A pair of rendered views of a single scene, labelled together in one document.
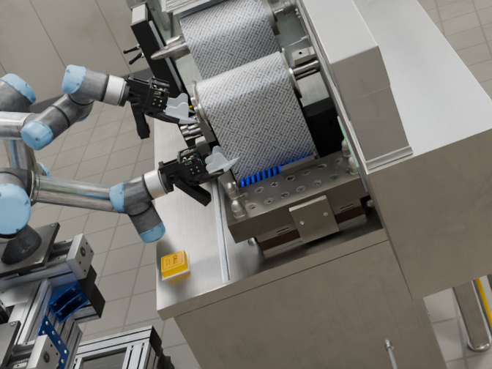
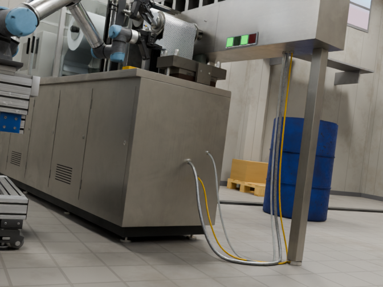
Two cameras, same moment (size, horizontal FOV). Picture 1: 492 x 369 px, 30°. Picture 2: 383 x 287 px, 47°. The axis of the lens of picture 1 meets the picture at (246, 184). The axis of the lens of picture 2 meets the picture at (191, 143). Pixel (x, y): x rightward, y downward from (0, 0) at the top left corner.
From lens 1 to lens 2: 2.44 m
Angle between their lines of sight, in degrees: 53
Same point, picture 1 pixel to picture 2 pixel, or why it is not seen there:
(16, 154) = not seen: hidden behind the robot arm
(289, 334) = (178, 120)
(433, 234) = (328, 16)
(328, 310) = (195, 117)
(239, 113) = (175, 30)
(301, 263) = (198, 85)
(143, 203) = (126, 38)
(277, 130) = (183, 48)
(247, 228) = (180, 61)
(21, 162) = not seen: hidden behind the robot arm
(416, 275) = (319, 28)
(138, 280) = not seen: outside the picture
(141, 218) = (122, 44)
